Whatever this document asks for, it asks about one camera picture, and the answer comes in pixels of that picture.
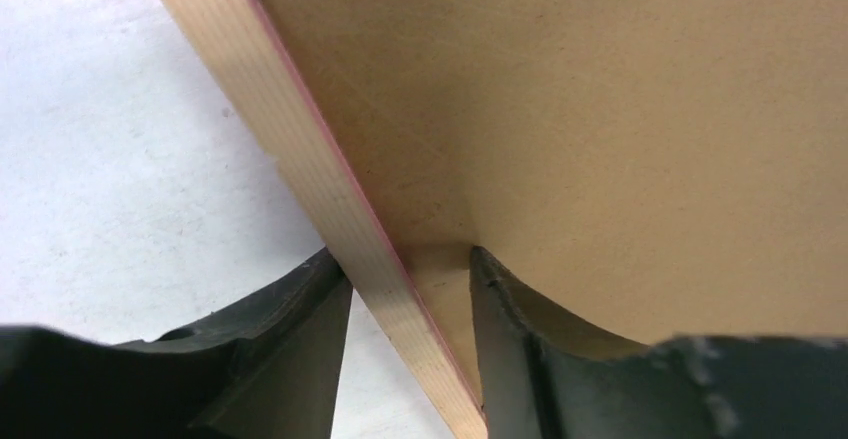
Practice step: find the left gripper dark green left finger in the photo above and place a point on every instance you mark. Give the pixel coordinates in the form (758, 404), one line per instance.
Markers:
(266, 366)

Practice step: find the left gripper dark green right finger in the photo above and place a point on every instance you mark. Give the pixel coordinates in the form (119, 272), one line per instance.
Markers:
(548, 373)

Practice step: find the brown frame backing board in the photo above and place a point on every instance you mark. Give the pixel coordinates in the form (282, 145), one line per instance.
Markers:
(654, 166)

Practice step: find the light wooden picture frame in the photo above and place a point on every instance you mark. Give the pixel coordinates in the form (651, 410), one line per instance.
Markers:
(242, 49)

